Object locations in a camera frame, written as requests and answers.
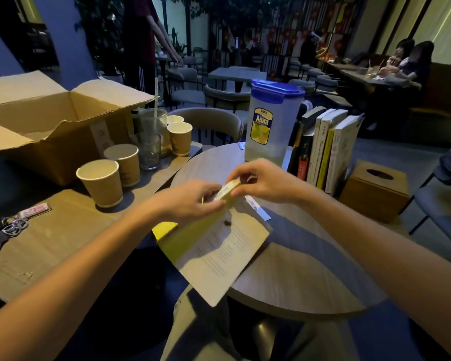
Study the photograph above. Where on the person's left hand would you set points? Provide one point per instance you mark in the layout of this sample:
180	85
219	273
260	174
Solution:
180	206

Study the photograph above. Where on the person's right hand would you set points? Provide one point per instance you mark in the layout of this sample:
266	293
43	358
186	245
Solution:
274	182

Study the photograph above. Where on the person's right thumb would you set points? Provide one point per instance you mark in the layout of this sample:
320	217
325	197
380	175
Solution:
244	189

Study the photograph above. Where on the person's left thumb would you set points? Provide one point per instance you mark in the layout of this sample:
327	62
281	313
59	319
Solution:
210	209

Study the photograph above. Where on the small yellow sachet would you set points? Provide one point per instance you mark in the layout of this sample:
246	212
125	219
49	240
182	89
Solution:
227	188

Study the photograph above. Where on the person's right forearm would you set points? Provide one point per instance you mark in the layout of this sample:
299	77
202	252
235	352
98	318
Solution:
383	255

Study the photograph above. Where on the person's left forearm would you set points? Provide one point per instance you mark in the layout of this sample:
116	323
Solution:
71	281

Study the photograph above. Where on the small white paper strip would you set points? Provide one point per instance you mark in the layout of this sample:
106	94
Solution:
258	209

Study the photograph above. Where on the yellow paper sheet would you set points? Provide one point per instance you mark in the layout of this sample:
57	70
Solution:
188	236

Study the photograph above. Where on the printed beige paper menu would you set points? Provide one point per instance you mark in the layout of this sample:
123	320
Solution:
225	255

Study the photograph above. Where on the dark book with red label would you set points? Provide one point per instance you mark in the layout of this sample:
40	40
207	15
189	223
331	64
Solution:
304	161

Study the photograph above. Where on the clear pitcher with blue lid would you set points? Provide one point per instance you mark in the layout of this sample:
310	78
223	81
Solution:
270	127

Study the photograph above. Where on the beige paper cup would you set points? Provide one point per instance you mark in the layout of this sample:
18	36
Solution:
127	165
102	186
175	119
180	140

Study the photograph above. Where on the beige upholstered chair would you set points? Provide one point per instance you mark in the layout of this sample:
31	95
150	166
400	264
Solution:
210	122

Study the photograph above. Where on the short clear glass tumbler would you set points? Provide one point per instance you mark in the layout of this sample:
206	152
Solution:
149	152

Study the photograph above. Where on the yellow spine book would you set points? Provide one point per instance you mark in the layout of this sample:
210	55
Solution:
326	161

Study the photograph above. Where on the white book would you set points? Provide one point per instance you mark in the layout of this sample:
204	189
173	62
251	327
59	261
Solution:
319	146
342	154

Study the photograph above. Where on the black book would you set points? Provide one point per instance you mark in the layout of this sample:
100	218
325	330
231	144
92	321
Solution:
304	124

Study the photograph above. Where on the grey upholstered chair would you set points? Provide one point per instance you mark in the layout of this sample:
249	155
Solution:
227	95

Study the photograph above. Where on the tall clear glass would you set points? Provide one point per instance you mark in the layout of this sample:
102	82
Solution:
154	122

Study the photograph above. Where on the grey square table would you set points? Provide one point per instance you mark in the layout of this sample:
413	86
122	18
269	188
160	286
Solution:
237	73

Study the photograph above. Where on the person's beige trousers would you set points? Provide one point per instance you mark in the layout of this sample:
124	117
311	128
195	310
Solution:
195	334

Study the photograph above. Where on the white drinking straw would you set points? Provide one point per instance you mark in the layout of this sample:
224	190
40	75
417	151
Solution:
156	93

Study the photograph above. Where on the wooden tissue box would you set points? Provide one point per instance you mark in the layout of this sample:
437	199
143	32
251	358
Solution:
374	191

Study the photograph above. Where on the pink key tag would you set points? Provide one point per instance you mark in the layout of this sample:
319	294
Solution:
34	211

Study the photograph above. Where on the open cardboard box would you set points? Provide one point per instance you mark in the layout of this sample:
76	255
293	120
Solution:
56	120

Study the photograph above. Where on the grey chair with black legs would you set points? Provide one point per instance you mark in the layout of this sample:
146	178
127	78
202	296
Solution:
441	199

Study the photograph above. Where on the bunch of keys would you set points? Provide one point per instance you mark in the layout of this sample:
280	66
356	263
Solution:
3	233

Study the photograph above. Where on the brown sofa bench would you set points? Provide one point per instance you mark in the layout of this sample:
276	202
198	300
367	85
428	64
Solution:
439	101

